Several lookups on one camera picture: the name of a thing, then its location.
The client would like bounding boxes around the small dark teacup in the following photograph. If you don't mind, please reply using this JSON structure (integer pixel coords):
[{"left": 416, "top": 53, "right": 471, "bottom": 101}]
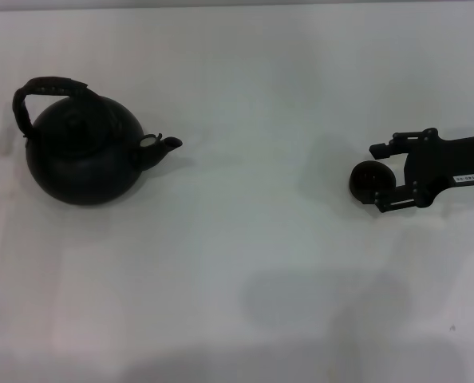
[{"left": 349, "top": 161, "right": 397, "bottom": 205}]

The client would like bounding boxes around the black round teapot with handle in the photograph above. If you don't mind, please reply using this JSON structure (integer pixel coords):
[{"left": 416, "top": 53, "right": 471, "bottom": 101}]
[{"left": 11, "top": 75, "right": 184, "bottom": 207}]

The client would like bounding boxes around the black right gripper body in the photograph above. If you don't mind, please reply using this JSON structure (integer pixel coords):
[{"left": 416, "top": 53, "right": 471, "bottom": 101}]
[{"left": 404, "top": 133, "right": 474, "bottom": 209}]

